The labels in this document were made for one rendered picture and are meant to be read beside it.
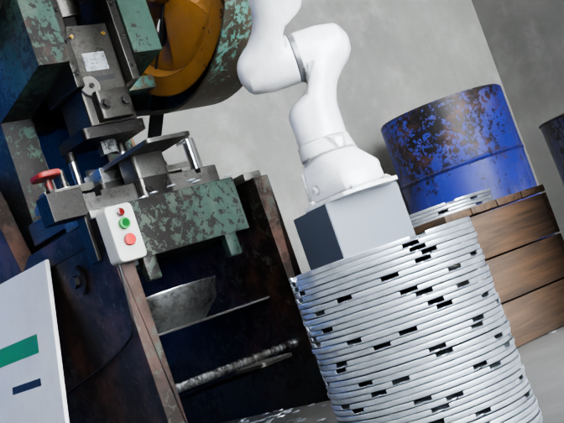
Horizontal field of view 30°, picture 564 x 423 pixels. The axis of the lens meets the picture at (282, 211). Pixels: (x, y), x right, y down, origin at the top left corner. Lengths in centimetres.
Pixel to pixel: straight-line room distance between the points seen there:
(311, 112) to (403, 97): 320
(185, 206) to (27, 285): 49
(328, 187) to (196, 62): 100
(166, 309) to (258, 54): 79
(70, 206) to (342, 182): 71
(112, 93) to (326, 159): 85
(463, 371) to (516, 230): 119
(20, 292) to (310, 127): 104
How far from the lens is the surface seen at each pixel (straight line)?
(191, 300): 277
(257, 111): 481
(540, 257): 269
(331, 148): 224
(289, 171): 481
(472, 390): 149
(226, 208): 280
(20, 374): 296
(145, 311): 253
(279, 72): 229
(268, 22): 227
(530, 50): 594
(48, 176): 255
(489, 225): 259
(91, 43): 295
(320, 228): 223
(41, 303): 282
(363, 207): 222
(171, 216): 270
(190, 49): 318
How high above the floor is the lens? 30
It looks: 4 degrees up
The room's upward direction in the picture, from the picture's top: 19 degrees counter-clockwise
